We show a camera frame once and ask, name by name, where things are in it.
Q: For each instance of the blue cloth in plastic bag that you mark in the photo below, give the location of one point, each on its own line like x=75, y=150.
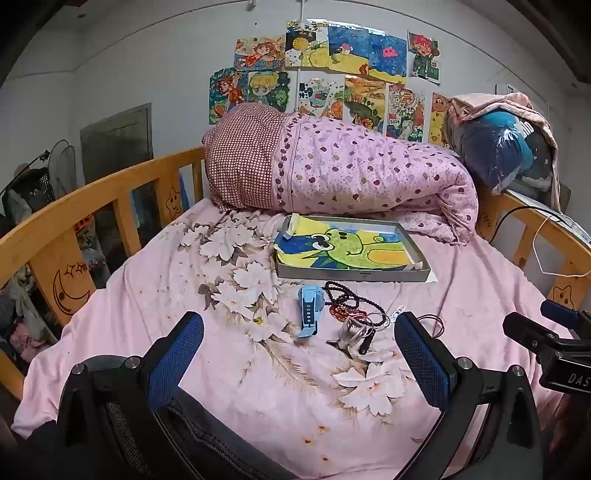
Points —
x=498, y=147

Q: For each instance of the black plastic basket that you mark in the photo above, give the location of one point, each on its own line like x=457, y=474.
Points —
x=32, y=184

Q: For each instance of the pink dotted quilt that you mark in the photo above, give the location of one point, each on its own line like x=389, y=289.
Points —
x=369, y=175

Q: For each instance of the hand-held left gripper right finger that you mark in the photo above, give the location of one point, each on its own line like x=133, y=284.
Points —
x=422, y=355

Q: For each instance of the grey shallow tray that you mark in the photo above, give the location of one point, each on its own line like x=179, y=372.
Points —
x=360, y=249

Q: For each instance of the wooden bed frame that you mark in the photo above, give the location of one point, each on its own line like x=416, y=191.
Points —
x=46, y=221

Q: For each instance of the group of wall drawings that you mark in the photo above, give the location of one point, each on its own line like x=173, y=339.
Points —
x=351, y=50

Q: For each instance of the dark door panel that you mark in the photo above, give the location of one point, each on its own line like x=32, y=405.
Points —
x=115, y=138

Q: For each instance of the blue smartwatch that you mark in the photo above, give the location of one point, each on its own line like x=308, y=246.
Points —
x=310, y=300

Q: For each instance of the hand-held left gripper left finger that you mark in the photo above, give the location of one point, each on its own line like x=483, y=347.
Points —
x=178, y=355

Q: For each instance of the red checkered pillow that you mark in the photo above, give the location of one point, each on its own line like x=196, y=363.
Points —
x=244, y=157

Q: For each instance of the grey metal tray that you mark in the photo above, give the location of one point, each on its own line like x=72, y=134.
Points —
x=351, y=275

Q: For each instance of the beige hair claw clip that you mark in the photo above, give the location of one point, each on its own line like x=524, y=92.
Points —
x=348, y=330

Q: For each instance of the person's jeans leg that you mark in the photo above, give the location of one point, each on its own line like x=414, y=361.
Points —
x=221, y=452

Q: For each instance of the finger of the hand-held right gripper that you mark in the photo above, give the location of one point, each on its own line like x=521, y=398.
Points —
x=531, y=334
x=558, y=311

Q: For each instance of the pile of clothes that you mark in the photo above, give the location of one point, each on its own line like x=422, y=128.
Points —
x=23, y=323

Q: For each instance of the standing fan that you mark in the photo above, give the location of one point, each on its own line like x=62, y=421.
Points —
x=64, y=166

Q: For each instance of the pink floral bed sheet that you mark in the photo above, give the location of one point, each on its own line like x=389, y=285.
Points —
x=161, y=300

